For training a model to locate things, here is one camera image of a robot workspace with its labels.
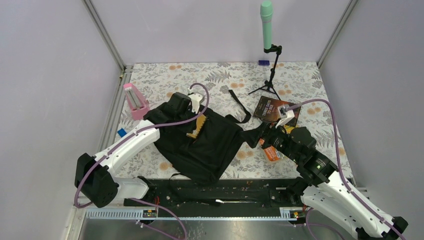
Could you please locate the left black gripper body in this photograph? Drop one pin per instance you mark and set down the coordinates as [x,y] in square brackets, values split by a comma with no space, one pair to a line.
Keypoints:
[189,112]

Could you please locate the green microphone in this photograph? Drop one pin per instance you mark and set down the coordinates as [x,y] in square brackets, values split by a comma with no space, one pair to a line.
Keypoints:
[266,14]

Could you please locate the pink metronome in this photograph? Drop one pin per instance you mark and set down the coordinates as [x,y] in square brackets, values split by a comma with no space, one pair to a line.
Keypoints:
[138,104]

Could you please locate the orange spiral notebook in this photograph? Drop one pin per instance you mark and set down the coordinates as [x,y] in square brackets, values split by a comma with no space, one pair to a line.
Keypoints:
[199,123]

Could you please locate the dark cover book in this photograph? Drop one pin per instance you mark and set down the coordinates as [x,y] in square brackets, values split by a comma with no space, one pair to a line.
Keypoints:
[270,110]

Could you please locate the black microphone tripod stand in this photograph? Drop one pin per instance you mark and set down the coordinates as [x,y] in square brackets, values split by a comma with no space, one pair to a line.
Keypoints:
[268,84]

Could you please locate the colourful toy block train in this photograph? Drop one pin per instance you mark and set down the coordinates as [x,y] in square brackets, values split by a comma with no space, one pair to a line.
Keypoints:
[121,132]

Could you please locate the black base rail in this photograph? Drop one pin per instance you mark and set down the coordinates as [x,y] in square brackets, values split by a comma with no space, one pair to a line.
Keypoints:
[234,197]

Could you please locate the yellow green children book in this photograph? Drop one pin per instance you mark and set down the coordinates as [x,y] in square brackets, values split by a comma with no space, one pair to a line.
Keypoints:
[288,129]

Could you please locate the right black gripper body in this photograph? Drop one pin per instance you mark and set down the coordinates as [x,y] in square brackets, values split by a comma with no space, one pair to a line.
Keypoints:
[275,137]

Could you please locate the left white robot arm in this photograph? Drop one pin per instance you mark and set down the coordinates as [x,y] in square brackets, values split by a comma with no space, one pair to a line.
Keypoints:
[96,178]

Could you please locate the floral table mat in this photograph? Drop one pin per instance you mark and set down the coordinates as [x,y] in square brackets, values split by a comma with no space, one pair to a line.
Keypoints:
[235,87]

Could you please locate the orange cover booklet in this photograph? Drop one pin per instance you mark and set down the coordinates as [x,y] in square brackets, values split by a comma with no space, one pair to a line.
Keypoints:
[270,153]

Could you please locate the black fabric student bag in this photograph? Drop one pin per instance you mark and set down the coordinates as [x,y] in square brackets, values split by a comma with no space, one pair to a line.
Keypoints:
[204,158]

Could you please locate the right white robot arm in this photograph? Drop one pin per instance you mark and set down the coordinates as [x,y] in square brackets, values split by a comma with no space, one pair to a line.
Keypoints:
[321,186]

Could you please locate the small blue box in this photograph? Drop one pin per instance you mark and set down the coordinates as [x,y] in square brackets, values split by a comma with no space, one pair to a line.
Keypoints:
[263,62]

